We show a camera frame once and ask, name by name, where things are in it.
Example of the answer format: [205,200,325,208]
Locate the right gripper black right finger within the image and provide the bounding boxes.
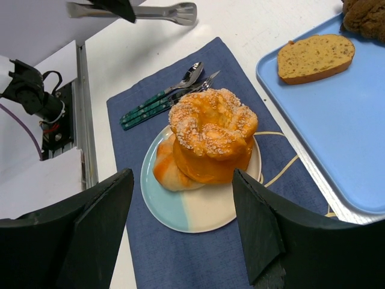
[232,170,384,288]

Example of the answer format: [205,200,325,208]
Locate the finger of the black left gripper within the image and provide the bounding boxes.
[89,0,136,23]

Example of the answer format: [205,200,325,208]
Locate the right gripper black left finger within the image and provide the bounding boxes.
[1,169,134,288]

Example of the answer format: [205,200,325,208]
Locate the silver metal tongs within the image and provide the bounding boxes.
[66,2,197,26]

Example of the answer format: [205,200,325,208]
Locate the white orange striped bun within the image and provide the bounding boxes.
[153,133,204,191]

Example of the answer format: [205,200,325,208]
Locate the orange ring cake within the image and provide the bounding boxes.
[168,89,259,184]

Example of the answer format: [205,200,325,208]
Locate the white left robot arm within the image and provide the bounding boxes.
[1,1,137,93]

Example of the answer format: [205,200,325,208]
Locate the sliced loaf bread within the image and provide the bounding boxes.
[277,34,356,85]

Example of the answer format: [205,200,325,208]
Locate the brown croissant bread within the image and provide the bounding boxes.
[340,0,384,43]

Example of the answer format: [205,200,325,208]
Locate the blue cloth placemat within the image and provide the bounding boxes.
[106,38,328,288]

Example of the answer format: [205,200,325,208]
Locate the cream and blue plate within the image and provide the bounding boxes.
[140,125,262,234]

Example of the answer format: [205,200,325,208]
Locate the spoon with green handle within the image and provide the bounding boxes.
[120,61,204,125]

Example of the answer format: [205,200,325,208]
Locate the knife with green handle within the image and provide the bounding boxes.
[120,70,222,127]

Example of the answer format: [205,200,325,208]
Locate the aluminium table frame rail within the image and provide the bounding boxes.
[73,46,98,188]

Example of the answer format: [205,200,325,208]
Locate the fork with green handle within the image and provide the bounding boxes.
[122,80,215,131]

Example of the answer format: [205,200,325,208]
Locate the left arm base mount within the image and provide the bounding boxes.
[1,60,75,161]

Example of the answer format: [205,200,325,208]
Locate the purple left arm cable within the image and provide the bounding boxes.
[0,104,43,160]

